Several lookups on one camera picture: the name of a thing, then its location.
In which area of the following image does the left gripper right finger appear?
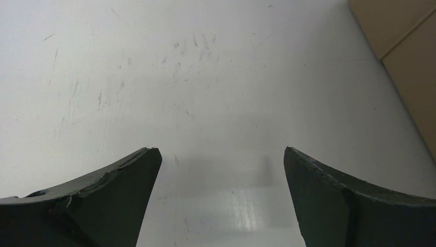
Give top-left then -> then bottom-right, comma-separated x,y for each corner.
284,147 -> 435,246

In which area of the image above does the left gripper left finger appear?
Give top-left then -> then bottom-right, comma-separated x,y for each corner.
1,148 -> 162,246

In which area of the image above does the tan plastic toolbox bin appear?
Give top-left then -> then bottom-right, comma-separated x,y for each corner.
348,0 -> 435,157

